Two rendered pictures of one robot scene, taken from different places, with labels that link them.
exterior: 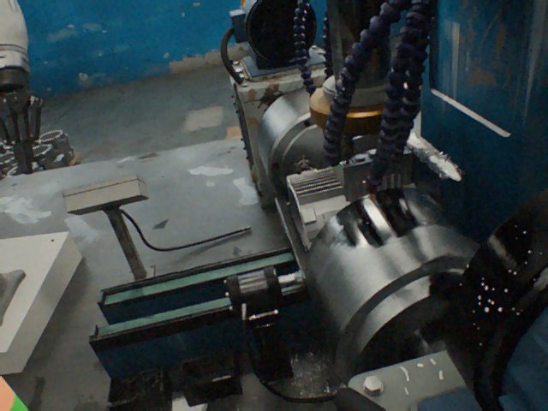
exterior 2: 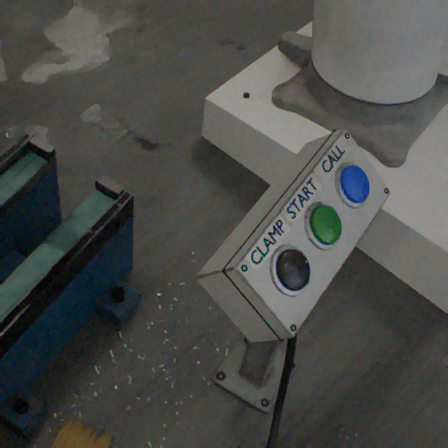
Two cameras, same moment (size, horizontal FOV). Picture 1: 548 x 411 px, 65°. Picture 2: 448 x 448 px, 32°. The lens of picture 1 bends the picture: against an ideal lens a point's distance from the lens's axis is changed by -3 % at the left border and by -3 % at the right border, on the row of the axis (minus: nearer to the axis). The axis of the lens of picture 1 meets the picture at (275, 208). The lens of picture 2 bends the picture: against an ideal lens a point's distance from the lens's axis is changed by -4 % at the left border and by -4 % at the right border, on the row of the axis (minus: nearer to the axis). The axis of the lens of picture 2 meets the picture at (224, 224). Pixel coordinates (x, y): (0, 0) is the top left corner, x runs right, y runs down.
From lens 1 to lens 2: 1.03 m
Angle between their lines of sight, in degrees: 81
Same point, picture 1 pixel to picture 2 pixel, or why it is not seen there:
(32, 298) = not seen: hidden behind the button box
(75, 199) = (308, 153)
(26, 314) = (268, 137)
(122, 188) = (241, 236)
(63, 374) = (132, 171)
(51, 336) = (241, 188)
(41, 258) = (424, 202)
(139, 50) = not seen: outside the picture
